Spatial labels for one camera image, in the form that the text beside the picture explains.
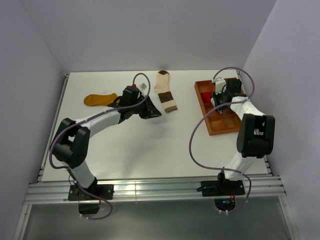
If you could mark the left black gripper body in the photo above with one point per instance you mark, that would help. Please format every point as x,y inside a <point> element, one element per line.
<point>144,110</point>

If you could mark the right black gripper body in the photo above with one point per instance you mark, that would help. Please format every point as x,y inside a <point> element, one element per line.
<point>219,99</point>

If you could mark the white black striped sock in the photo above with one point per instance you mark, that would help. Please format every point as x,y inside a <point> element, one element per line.
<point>213,102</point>

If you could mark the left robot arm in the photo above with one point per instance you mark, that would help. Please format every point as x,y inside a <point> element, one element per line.
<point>71,141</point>

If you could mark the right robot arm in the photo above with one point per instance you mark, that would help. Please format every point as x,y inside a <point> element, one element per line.
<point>255,137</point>

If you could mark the red rolled sock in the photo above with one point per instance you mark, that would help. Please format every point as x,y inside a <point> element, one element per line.
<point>206,97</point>

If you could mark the wooden compartment tray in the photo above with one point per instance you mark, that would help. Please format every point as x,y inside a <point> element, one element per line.
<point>222,120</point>

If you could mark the cream brown sock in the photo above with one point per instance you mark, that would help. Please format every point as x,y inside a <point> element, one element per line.
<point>162,88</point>

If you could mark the mustard yellow sock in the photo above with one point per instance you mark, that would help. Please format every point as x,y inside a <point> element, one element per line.
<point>99,100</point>

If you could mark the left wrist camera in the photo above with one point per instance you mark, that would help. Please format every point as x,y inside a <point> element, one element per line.
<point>142,87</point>

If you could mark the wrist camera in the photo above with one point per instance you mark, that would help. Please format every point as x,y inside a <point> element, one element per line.
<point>142,87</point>
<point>219,84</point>

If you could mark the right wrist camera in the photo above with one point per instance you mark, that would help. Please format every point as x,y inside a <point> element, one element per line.
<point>219,84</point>

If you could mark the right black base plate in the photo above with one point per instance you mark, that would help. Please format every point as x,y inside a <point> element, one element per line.
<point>217,188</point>

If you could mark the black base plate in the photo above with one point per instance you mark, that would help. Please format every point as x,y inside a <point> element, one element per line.
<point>217,188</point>
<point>104,191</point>

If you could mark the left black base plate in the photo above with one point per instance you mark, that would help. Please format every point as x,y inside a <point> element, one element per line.
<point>104,191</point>

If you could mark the aluminium frame rail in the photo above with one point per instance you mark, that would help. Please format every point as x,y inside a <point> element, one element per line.
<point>140,190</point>

